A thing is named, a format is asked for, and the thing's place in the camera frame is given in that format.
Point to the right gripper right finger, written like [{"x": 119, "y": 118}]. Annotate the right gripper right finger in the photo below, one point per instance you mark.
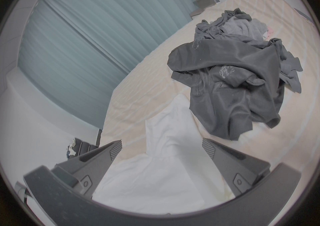
[{"x": 237, "y": 170}]

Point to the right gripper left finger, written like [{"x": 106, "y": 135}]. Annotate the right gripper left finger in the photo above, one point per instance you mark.
[{"x": 83, "y": 170}]

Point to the white printed T-shirt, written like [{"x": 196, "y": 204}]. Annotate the white printed T-shirt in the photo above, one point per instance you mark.
[{"x": 170, "y": 165}]

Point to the bed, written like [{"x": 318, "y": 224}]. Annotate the bed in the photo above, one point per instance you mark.
[{"x": 287, "y": 124}]

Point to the pile of clothes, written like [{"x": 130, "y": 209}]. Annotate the pile of clothes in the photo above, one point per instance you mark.
[{"x": 225, "y": 89}]

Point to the black chest of drawers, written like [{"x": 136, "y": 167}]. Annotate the black chest of drawers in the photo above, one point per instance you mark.
[{"x": 87, "y": 146}]

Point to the small heap of cloths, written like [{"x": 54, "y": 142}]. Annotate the small heap of cloths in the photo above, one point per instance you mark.
[{"x": 72, "y": 147}]

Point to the blue-green curtain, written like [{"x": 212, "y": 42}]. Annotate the blue-green curtain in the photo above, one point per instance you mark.
[
  {"x": 62, "y": 69},
  {"x": 130, "y": 7}
]

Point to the grey bedside table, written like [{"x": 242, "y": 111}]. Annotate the grey bedside table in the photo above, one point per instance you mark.
[{"x": 205, "y": 1}]

